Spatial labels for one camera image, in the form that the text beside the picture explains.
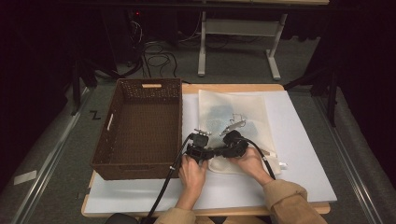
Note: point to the white table mat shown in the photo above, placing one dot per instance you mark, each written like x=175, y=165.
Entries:
x=299, y=140

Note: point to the black floor tape mark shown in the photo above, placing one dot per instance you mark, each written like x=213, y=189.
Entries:
x=95, y=115

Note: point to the cream mesh laundry bag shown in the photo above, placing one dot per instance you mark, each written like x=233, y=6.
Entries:
x=249, y=105

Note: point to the white floor tape strip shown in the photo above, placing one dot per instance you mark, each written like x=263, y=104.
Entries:
x=25, y=177

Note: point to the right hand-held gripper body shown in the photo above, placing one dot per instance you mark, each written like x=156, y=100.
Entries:
x=236, y=143

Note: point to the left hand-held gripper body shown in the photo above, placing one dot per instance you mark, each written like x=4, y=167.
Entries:
x=197, y=146

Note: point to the person's left hand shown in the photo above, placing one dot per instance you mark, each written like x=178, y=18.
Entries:
x=193, y=174

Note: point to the person's right hand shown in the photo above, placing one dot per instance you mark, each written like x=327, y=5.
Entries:
x=250, y=165

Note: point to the metal floor rail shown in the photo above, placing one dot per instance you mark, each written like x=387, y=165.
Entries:
x=351, y=161
x=46, y=165

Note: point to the brown woven basket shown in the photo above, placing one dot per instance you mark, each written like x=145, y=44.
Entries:
x=140, y=130

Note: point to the white metal desk frame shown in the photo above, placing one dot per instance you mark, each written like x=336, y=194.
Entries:
x=239, y=28

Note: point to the black metal stand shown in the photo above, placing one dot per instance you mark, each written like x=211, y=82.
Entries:
x=330, y=87
x=84, y=74

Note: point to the black chair armrest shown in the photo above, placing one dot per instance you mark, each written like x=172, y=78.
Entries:
x=121, y=219

